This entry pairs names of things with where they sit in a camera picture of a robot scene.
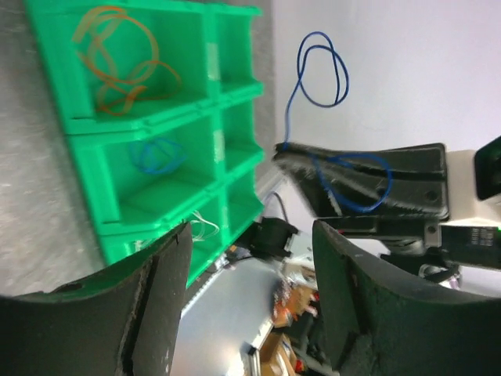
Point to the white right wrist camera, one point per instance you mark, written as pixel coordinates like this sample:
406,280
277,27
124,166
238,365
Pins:
474,186

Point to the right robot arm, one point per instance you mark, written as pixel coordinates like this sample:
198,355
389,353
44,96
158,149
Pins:
477,246

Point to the white slotted cable duct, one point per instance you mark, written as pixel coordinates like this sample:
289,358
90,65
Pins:
196,290

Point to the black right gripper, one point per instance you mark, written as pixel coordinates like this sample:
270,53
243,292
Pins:
405,186

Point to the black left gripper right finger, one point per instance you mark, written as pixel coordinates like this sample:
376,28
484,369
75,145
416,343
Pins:
381,320

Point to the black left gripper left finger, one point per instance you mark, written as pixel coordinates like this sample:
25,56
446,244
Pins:
122,320

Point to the green compartment bin tray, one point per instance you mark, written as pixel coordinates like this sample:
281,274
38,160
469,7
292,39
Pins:
156,99

